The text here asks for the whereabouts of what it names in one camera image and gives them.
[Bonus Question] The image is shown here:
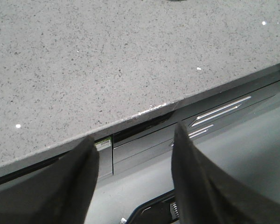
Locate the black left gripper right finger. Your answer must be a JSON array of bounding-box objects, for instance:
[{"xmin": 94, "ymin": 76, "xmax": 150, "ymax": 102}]
[{"xmin": 171, "ymin": 122, "xmax": 280, "ymax": 224}]

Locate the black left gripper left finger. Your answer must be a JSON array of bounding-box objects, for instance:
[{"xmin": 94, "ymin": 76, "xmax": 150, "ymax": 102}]
[{"xmin": 0, "ymin": 136, "xmax": 99, "ymax": 224}]

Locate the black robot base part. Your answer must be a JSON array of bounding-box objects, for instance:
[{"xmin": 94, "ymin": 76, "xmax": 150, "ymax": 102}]
[{"xmin": 121, "ymin": 190, "xmax": 179, "ymax": 224}]

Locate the dark cabinet drawer front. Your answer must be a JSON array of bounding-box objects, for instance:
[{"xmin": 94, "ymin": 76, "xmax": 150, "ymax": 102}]
[{"xmin": 96, "ymin": 80, "xmax": 280, "ymax": 179}]

